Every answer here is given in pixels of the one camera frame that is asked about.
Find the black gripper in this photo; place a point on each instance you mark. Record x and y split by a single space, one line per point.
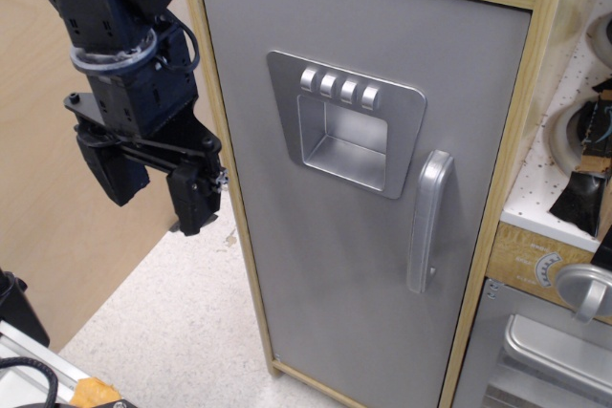
141 103

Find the grey fridge door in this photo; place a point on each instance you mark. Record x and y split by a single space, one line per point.
331 257

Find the silver fridge door handle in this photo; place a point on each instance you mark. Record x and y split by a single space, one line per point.
431 187

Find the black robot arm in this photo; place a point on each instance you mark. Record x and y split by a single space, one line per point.
110 26

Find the plywood board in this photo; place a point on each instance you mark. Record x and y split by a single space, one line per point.
60 233

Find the silver ice dispenser panel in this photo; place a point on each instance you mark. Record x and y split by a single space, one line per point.
356 127

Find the orange tape piece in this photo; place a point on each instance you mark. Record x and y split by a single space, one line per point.
92 392

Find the grey oven door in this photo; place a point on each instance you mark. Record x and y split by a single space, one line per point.
491 378

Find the white speckled countertop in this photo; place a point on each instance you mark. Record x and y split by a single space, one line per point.
540 181

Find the wooden toy kitchen frame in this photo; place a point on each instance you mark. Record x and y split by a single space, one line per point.
553 24

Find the silver oven door handle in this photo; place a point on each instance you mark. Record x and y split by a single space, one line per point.
582 363

